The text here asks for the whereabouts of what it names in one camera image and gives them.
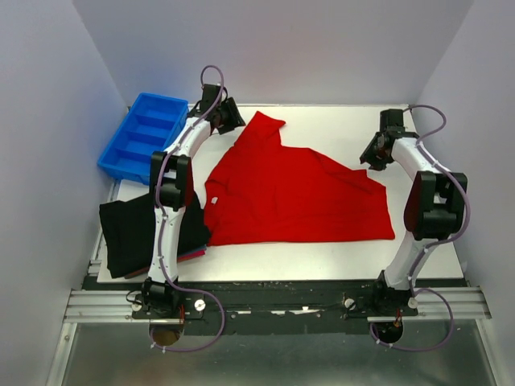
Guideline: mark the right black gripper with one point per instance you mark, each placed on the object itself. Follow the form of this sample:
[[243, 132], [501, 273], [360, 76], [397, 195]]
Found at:
[[370, 152]]

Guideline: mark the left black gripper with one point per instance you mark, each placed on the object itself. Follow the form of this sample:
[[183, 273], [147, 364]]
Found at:
[[232, 113]]

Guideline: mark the red t shirt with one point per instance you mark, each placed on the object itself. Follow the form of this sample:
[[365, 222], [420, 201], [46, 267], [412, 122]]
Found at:
[[262, 191]]

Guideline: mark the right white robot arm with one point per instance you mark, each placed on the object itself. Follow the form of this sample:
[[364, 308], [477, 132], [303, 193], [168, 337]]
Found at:
[[436, 212]]

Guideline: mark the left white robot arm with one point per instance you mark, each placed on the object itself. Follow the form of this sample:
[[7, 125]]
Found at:
[[172, 189]]

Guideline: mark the folded coloured shirts stack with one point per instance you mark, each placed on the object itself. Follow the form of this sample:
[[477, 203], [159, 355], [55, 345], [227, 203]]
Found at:
[[199, 252]]

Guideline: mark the blue plastic bin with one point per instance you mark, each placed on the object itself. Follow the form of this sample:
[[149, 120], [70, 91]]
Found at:
[[152, 123]]

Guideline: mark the black folded t shirt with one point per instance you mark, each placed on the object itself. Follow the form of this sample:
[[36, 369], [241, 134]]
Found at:
[[129, 232]]

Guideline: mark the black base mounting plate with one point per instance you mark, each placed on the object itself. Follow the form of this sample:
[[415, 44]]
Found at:
[[275, 308]]

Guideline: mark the aluminium extrusion rail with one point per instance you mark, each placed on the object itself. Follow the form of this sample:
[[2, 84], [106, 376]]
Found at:
[[441, 299]]

